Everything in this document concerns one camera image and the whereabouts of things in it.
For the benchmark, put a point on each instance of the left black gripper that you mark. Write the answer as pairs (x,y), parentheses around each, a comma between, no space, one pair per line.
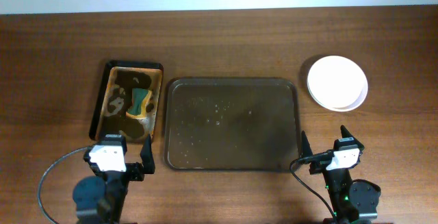
(133,171)

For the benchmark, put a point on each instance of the small black soapy tray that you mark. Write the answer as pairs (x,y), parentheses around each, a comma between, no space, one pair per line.
(114,99)

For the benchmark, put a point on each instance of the large brown serving tray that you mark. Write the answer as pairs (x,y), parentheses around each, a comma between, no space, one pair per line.
(231,124)

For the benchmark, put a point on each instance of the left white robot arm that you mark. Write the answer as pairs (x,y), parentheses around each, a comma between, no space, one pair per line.
(100,198)

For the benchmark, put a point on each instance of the white plate ketchup streaks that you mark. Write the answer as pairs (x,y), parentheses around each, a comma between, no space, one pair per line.
(337,83)

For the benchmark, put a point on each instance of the green yellow sponge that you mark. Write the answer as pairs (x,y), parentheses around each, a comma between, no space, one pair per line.
(140,100)

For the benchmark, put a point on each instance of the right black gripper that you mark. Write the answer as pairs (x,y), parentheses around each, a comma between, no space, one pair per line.
(318,168)

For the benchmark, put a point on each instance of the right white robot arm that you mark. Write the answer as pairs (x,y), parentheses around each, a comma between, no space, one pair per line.
(351,200)

